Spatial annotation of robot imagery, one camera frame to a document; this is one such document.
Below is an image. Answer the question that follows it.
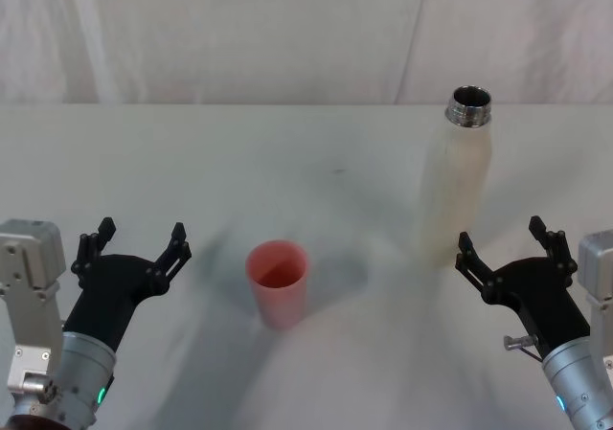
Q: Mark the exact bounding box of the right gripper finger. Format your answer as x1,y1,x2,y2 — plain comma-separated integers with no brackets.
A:
528,215,579,288
454,231,502,303

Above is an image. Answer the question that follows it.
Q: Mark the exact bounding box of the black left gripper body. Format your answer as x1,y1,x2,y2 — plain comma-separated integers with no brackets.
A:
62,253,160,353

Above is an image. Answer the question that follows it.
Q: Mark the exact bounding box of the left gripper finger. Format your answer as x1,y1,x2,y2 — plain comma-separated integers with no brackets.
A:
146,221,193,297
70,216,117,278

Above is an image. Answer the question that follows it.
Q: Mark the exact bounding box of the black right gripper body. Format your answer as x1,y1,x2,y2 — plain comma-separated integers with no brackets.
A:
481,256,592,360

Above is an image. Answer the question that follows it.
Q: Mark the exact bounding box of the cream vacuum bottle steel neck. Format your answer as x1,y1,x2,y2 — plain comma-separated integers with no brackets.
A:
419,84,494,268

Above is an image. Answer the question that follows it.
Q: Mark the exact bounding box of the pink cup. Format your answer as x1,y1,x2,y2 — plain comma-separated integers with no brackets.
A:
244,239,309,331

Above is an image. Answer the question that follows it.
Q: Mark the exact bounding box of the white table cloth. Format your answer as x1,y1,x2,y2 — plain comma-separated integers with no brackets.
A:
0,102,613,430

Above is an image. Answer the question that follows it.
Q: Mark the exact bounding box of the white wrinkled curtain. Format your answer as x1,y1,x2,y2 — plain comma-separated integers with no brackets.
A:
0,0,613,106

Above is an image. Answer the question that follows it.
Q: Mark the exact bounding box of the thin cable with silver plug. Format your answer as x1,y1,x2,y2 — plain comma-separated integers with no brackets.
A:
502,333,546,363

